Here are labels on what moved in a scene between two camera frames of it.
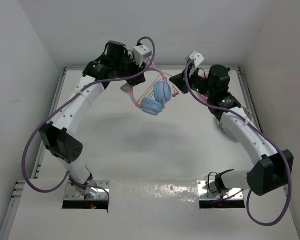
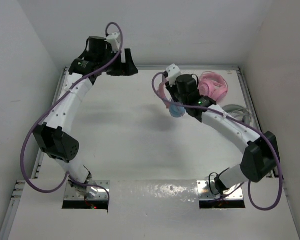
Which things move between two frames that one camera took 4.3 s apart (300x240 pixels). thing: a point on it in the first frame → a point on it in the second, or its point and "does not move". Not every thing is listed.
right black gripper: (179, 80) → (171, 89)
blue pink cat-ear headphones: (163, 93) → (175, 111)
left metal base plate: (71, 193) does not move
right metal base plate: (204, 193) does not move
